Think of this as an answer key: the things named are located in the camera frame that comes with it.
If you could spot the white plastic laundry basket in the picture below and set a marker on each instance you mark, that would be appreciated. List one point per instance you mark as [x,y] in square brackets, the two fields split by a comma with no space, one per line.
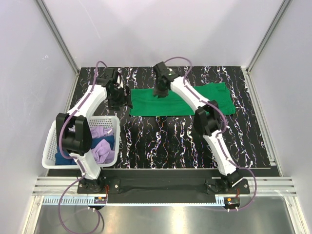
[50,148]

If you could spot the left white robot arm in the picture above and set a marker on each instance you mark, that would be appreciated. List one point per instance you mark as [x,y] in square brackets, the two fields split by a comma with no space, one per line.
[74,136]

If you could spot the dark blue t shirt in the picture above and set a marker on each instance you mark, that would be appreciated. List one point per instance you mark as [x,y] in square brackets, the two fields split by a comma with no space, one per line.
[102,150]

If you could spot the white slotted cable duct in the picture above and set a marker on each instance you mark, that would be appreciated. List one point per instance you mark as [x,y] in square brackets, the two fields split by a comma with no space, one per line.
[89,200]

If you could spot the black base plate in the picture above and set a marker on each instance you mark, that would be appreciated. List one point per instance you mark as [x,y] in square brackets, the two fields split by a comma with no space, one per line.
[162,186]

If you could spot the lilac t shirt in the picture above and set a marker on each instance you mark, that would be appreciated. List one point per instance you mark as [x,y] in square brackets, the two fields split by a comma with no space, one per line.
[100,131]

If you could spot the right orange connector box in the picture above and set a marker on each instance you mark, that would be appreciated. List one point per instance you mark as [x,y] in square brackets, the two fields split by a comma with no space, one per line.
[232,201]

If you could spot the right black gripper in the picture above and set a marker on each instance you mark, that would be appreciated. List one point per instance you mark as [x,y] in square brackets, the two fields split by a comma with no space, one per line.
[158,93]

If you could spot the left aluminium frame post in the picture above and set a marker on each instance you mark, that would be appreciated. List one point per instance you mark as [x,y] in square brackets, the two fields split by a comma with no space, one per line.
[54,30]

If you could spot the aluminium frame post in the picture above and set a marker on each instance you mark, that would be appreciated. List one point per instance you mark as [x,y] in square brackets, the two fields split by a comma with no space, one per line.
[268,34]
[54,30]

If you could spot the orange connector box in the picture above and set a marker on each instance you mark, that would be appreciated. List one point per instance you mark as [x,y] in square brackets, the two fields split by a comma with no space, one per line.
[232,201]
[100,200]

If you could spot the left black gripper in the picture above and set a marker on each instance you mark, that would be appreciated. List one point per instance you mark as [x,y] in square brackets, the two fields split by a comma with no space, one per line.
[125,100]

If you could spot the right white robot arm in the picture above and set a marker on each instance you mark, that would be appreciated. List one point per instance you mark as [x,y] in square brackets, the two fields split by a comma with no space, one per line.
[207,121]

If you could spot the green t shirt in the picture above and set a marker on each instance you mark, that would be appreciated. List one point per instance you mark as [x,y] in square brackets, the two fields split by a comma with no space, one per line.
[147,105]

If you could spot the left orange connector box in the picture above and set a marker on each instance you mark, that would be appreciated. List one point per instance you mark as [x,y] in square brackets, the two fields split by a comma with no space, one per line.
[100,200]

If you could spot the right aluminium frame post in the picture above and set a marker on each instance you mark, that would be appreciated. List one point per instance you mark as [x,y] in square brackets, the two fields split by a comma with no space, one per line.
[268,34]

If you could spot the aluminium front rail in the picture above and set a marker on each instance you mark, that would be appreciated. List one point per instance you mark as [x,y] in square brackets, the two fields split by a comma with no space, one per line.
[266,186]

